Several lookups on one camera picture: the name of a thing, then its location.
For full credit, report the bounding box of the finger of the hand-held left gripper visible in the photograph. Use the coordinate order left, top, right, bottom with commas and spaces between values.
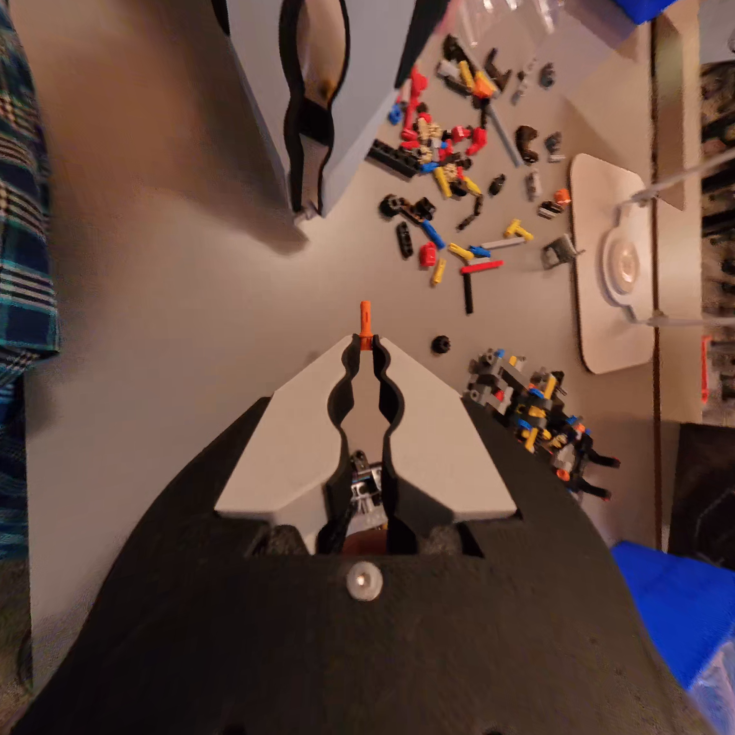
212, 0, 336, 222
313, 0, 450, 218

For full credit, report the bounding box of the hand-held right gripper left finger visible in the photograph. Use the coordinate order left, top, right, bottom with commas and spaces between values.
214, 333, 368, 555

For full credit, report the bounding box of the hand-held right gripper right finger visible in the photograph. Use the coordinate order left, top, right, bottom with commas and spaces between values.
370, 333, 518, 555

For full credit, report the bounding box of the partly built lego assembly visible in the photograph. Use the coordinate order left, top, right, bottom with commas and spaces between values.
466, 347, 621, 502

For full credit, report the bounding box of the pile of loose lego pieces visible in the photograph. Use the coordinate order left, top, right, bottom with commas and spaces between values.
367, 34, 575, 288

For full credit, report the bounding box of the small grey lego assembly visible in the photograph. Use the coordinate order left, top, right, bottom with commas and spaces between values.
348, 450, 385, 529

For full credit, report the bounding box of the long black lego beam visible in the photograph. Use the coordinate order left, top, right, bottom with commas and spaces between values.
367, 139, 423, 179

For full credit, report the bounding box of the grey toothed lego part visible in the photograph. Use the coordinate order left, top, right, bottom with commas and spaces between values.
541, 234, 585, 270

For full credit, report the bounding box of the crinkled clear plastic bag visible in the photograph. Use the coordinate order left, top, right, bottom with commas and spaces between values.
452, 0, 576, 48

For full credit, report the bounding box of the dark box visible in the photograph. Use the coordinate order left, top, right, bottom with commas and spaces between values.
668, 423, 735, 570

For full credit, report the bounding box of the blue storage bin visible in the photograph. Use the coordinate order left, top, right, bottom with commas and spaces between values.
610, 539, 735, 691

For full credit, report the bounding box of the blue plastic box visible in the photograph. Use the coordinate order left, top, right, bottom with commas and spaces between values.
611, 0, 682, 25

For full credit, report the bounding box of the blue plaid clothing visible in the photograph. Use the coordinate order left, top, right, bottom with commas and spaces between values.
0, 0, 62, 696

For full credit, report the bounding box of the black metal rack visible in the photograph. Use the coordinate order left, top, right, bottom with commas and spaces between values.
699, 60, 735, 403

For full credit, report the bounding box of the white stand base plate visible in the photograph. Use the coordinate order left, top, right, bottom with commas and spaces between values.
568, 153, 735, 376

